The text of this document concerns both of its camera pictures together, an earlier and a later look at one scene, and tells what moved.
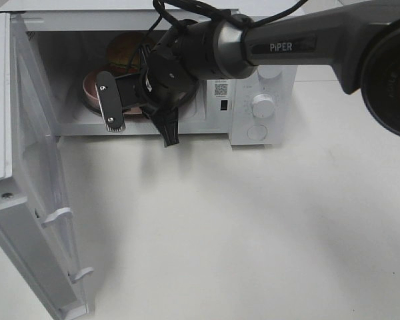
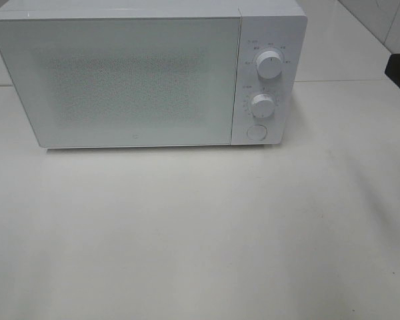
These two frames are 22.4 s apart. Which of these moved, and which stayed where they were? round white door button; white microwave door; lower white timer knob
Moved: white microwave door
Stayed: round white door button; lower white timer knob
